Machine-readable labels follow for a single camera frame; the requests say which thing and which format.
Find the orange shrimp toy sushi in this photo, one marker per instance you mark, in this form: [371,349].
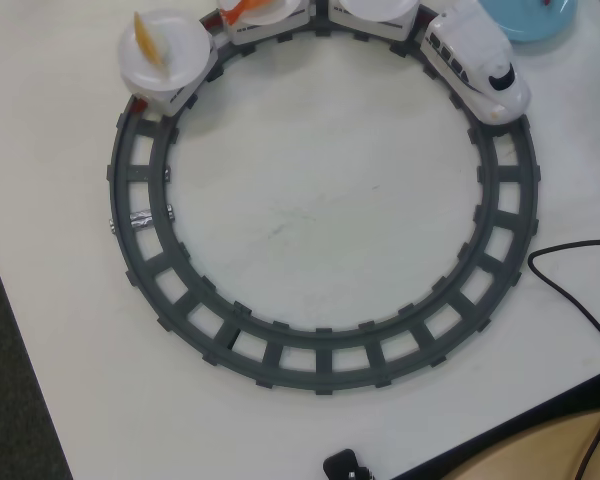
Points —
[242,7]

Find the pale yellow toy sushi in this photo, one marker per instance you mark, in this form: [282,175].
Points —
[149,42]

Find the white Shinkansen toy locomotive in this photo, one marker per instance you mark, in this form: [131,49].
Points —
[472,60]

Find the light blue dish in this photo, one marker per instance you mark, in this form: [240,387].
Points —
[540,22]

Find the grey circular toy train track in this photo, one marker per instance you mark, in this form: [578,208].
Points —
[325,345]

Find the silver foil tape strip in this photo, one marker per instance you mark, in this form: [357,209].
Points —
[141,220]

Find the white toy train car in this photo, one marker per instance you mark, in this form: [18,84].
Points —
[260,31]
[180,97]
[365,27]

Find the black power plug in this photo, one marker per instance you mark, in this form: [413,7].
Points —
[342,462]

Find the light wooden furniture top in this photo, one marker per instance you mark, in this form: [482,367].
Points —
[545,450]

